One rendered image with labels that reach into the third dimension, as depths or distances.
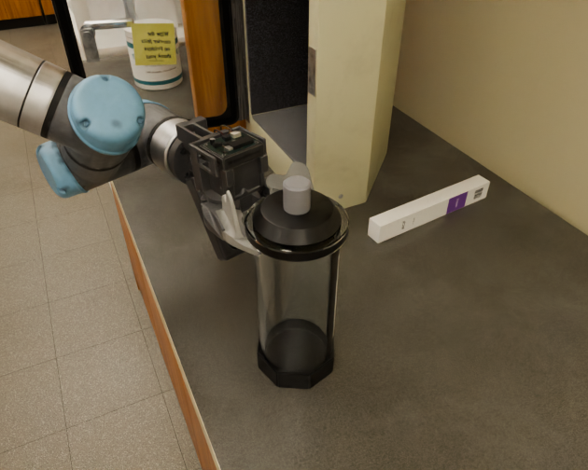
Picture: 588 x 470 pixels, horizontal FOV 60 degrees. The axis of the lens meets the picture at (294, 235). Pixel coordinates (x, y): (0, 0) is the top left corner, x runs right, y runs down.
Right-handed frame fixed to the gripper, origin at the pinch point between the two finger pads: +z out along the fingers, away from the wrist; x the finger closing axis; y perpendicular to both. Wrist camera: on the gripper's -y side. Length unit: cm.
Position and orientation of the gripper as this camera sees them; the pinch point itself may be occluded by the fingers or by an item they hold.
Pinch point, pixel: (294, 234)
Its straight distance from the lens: 55.0
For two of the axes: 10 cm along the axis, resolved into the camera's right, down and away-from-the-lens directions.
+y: -0.3, -8.1, -5.8
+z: 6.5, 4.3, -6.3
